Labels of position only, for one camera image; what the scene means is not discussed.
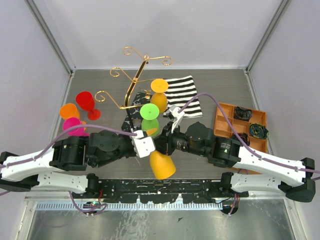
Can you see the black white striped cloth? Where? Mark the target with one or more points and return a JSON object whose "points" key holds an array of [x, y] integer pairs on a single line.
{"points": [[179, 92]]}

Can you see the pink plastic wine glass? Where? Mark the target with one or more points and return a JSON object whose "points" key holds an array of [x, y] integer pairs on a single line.
{"points": [[78, 132]]}

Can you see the rolled dark sock middle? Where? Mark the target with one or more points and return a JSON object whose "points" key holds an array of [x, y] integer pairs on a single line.
{"points": [[244, 137]]}

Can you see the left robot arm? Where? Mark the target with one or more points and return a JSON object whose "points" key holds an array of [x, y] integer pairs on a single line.
{"points": [[47, 169]]}

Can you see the orange plastic wine glass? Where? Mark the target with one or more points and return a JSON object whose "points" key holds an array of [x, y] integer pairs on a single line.
{"points": [[70, 110]]}

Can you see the rolled dark sock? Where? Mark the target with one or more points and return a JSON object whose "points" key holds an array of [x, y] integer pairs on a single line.
{"points": [[242, 113], [244, 137], [258, 131]]}

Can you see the yellow wine glass cluster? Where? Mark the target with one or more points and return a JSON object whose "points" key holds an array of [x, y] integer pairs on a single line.
{"points": [[161, 165]]}

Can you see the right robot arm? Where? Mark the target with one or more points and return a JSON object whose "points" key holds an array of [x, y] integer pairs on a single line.
{"points": [[273, 174]]}

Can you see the rolled dark sock right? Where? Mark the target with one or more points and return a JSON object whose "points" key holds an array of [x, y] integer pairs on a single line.
{"points": [[258, 131]]}

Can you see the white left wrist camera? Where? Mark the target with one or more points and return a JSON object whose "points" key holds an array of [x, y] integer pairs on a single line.
{"points": [[143, 144]]}

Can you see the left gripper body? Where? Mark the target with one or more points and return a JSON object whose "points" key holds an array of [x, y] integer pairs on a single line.
{"points": [[126, 148]]}

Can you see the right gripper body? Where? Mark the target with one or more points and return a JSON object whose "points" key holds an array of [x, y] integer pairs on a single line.
{"points": [[176, 140]]}

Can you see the red plastic wine glass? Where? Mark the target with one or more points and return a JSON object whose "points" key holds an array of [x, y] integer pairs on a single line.
{"points": [[86, 102]]}

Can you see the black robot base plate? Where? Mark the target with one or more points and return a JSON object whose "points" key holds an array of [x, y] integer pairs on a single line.
{"points": [[129, 191]]}

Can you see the aluminium frame rail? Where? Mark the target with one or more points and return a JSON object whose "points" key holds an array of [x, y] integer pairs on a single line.
{"points": [[54, 201]]}

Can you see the orange wooden compartment tray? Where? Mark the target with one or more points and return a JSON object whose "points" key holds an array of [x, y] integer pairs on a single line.
{"points": [[222, 129]]}

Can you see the rolled dark sock top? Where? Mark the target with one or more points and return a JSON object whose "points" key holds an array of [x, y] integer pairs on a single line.
{"points": [[242, 113]]}

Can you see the green plastic wine glass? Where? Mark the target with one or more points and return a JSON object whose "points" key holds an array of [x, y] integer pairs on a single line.
{"points": [[150, 124]]}

